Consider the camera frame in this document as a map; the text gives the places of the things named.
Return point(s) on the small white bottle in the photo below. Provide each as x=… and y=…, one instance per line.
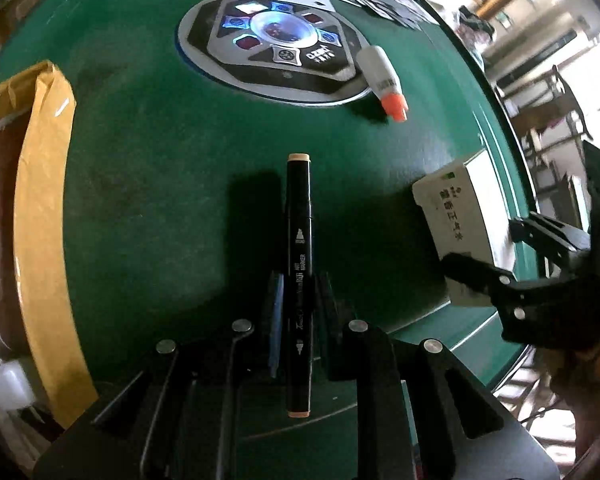
x=5, y=385

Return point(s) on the yellow cardboard box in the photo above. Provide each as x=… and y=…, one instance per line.
x=45, y=160

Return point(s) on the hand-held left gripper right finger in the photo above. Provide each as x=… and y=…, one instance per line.
x=330, y=330

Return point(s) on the white carton box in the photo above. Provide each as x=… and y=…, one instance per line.
x=460, y=210

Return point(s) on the table centre control panel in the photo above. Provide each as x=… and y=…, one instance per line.
x=220, y=35

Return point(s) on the pile of plastic bags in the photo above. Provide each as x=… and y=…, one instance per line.
x=475, y=22

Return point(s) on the dark wooden chair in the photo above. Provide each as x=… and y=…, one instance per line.
x=555, y=100

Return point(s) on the dark red packet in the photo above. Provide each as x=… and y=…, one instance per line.
x=0, y=235

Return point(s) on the white bottle with orange cap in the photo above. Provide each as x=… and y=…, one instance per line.
x=377, y=70

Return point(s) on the black marker with beige ends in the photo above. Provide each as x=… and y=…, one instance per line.
x=299, y=210

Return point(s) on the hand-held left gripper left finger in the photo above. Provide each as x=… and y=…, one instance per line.
x=276, y=320

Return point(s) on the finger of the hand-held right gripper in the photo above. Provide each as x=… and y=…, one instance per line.
x=550, y=240
x=475, y=270

